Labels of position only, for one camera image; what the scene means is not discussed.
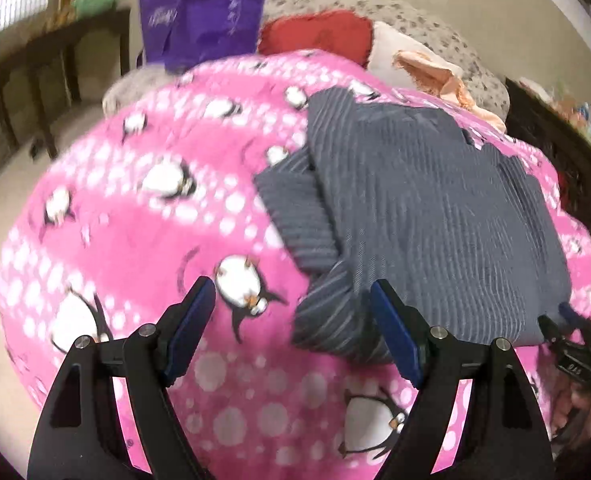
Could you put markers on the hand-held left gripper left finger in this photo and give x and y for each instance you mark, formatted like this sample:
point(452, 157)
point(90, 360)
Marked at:
point(195, 320)

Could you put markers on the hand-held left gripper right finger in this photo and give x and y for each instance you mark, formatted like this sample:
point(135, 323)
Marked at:
point(398, 332)

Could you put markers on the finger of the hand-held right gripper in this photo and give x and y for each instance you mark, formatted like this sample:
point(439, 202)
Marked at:
point(571, 314)
point(550, 331)

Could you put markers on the grey striped shirt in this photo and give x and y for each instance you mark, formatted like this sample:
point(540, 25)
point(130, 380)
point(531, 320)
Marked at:
point(425, 210)

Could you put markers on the person's right hand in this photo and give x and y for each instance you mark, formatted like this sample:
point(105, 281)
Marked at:
point(578, 412)

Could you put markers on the pink penguin print blanket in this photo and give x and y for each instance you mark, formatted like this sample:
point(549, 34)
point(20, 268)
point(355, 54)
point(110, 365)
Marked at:
point(125, 240)

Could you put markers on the dark wooden cabinet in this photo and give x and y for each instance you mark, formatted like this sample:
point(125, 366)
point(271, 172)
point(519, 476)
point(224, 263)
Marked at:
point(550, 132)

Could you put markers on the clutter of small items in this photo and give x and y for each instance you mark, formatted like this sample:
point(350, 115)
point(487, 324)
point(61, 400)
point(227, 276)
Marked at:
point(575, 110)

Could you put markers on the light grey cloth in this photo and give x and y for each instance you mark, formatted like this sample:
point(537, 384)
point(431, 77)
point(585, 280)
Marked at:
point(133, 91)

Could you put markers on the orange cloth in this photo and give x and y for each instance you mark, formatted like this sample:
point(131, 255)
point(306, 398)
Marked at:
point(440, 77)

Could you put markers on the white cloth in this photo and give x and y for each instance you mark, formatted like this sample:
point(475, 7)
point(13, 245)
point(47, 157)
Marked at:
point(383, 55)

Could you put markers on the purple fabric bag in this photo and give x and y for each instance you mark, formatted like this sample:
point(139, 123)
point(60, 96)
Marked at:
point(205, 15)

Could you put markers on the grey speckled blanket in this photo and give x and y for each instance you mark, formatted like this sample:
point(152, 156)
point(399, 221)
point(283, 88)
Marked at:
point(425, 25)

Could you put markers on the red pillow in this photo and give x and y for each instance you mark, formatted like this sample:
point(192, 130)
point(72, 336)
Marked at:
point(315, 35)

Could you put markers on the dark wooden table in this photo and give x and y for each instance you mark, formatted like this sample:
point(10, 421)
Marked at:
point(50, 45)

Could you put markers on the green cloth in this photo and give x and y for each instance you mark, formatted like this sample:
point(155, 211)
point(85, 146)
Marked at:
point(96, 3)

